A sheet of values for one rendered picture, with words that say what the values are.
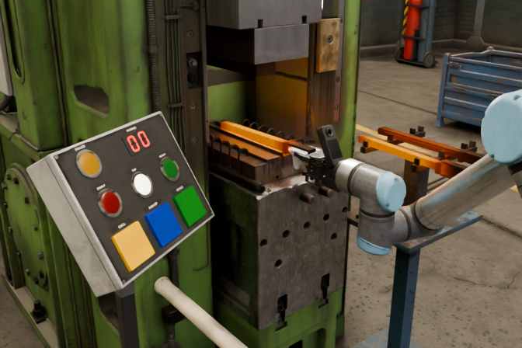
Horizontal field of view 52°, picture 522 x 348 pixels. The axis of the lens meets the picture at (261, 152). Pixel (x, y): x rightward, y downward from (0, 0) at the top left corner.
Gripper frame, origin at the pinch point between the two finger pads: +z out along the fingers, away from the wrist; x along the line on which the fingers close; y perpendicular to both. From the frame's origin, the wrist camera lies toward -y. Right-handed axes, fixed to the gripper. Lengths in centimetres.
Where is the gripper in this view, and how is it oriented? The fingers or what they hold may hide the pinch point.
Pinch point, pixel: (294, 146)
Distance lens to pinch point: 156.6
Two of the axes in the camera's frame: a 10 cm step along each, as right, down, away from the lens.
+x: 7.7, -2.0, 6.1
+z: -6.4, -2.7, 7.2
